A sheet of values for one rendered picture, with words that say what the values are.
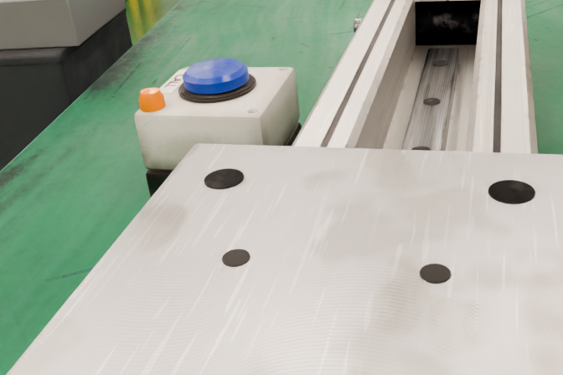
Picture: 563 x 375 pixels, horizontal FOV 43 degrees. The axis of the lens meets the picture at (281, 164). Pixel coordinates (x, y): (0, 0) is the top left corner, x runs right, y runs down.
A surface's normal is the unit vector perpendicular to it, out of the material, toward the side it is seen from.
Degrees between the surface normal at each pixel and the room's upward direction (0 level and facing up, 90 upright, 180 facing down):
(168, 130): 90
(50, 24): 90
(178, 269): 0
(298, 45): 0
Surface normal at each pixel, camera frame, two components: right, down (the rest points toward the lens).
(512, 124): -0.10, -0.88
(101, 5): 0.98, -0.01
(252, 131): -0.26, 0.47
